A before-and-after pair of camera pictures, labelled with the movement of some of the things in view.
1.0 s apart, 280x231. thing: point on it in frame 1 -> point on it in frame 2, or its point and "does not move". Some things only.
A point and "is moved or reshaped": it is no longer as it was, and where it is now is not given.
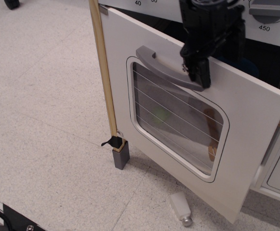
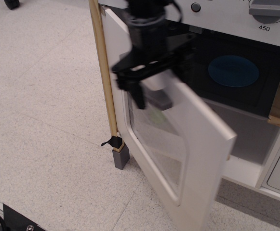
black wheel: [12, 4] does not move
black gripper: [213, 28] -> [153, 51]
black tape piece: [115, 141] does not move
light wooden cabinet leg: [94, 6] does not move
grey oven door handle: [149, 57] -> [159, 91]
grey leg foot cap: [121, 158] does not move
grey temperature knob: [268, 11] does not move
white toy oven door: [215, 140] is moved or reshaped
